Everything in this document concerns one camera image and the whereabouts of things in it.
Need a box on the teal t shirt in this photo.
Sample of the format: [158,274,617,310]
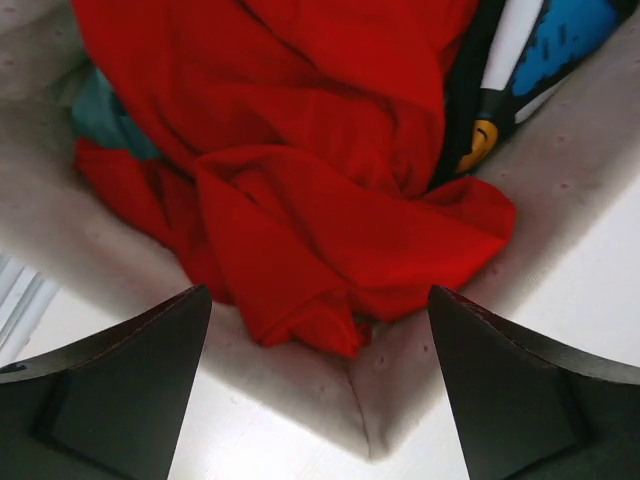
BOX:
[71,67,162,160]

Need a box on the wicker laundry basket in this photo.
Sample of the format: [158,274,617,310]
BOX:
[1,1,639,460]

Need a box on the black printed t shirt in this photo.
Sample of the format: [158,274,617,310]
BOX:
[430,0,639,188]

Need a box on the red t shirt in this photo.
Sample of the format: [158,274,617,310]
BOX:
[73,1,516,356]

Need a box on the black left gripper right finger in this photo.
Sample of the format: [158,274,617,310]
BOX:
[428,287,639,480]

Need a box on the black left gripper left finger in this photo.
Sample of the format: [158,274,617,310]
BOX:
[1,286,212,479]

